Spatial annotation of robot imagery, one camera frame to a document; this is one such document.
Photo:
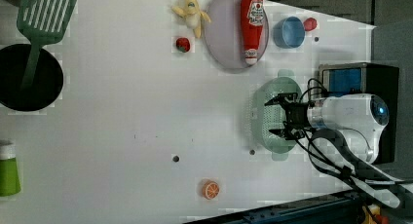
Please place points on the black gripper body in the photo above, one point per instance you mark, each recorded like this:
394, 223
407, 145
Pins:
296, 115

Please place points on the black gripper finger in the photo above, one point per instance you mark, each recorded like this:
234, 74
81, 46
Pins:
283, 133
282, 99

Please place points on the mint green oval strainer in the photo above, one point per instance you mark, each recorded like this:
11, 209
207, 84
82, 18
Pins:
265, 118

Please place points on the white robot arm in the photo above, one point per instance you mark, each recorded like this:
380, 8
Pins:
343, 135

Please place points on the silver toaster oven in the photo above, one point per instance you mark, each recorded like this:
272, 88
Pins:
363, 77

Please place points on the blue bowl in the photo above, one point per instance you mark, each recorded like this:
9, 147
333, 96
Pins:
289, 33

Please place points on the red toy tomato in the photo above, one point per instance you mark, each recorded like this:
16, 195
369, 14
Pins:
310, 24

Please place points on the grey round plate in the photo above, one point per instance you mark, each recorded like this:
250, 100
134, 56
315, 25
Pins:
223, 36

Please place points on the orange slice toy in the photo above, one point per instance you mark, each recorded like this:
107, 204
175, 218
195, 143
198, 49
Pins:
210, 190

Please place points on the red plush ketchup bottle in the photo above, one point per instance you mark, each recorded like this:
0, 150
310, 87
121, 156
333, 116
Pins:
252, 16

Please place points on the red toy strawberry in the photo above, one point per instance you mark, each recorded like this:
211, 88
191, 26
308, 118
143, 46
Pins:
183, 44

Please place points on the yellow plush banana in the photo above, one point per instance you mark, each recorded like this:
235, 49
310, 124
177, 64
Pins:
193, 16

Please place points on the black round pan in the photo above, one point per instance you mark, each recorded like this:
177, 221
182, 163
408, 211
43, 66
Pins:
47, 83

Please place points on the green slotted spatula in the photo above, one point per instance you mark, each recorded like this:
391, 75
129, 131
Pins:
42, 22

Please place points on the green bottle white cap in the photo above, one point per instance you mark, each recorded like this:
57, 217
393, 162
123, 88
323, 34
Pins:
9, 175

